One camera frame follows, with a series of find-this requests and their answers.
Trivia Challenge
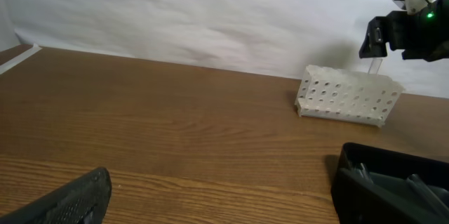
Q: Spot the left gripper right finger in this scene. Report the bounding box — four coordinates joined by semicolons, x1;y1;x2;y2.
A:
330;167;449;224

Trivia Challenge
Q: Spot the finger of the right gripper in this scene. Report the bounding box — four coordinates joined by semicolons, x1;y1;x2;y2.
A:
401;40;449;62
358;15;389;59

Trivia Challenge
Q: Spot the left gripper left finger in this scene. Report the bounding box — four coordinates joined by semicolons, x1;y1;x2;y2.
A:
0;166;113;224

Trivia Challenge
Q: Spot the white test tube rack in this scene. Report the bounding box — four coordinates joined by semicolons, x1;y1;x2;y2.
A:
294;64;405;128

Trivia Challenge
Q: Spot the black tray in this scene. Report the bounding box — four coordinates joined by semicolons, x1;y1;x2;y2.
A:
331;142;449;223

